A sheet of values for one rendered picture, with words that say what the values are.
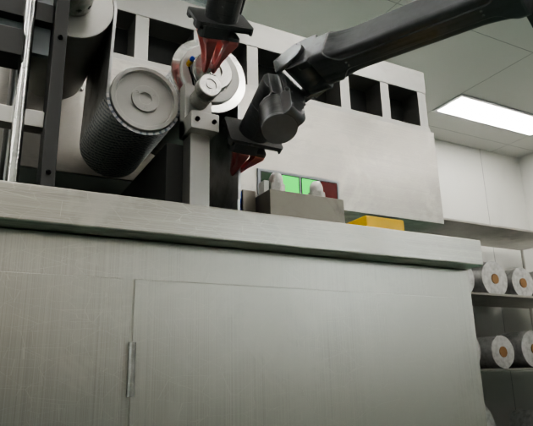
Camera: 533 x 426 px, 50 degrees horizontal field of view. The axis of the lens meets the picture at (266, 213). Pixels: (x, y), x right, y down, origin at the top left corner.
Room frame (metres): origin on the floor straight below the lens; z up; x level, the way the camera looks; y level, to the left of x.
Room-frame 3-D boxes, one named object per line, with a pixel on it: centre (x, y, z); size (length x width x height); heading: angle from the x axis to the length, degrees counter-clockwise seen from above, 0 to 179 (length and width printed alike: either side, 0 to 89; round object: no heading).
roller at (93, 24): (0.93, 0.38, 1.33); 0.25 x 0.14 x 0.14; 28
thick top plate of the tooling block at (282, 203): (1.17, 0.02, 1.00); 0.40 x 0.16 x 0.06; 28
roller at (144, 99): (0.99, 0.26, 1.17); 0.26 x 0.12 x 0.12; 28
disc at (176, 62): (0.94, 0.10, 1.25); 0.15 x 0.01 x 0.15; 118
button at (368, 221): (0.81, -0.15, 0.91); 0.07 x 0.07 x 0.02; 28
